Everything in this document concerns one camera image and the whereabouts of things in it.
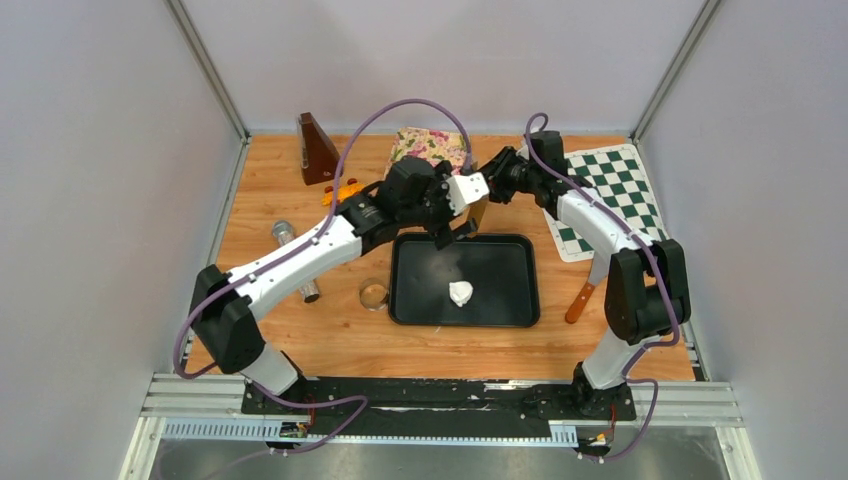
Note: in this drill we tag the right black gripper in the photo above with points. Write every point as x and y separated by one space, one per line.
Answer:
494 175

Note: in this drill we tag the orange toy car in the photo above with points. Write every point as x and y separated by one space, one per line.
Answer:
334 195

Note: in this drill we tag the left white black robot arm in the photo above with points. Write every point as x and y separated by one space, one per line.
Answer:
227 306

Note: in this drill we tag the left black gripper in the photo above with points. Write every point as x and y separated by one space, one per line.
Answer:
444 236

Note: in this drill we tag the black baking tray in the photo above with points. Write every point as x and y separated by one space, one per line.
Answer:
501 268

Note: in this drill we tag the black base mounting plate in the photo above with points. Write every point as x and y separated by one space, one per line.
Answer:
456 408

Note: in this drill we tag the wooden handled metal scraper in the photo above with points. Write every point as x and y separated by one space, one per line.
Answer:
586 291

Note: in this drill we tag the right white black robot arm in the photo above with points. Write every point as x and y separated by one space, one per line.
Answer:
647 295

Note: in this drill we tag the brown wooden metronome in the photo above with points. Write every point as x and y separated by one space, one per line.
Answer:
319 155

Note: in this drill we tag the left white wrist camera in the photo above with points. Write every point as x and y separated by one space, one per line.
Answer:
465 190

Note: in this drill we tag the green white chess mat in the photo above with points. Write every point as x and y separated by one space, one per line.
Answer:
618 174

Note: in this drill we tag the aluminium frame rail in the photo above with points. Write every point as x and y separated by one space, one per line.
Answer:
227 407

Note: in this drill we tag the floral rectangular tray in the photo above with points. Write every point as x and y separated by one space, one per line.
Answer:
433 146

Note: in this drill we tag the wooden pastry roller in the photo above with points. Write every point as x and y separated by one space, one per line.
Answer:
476 212

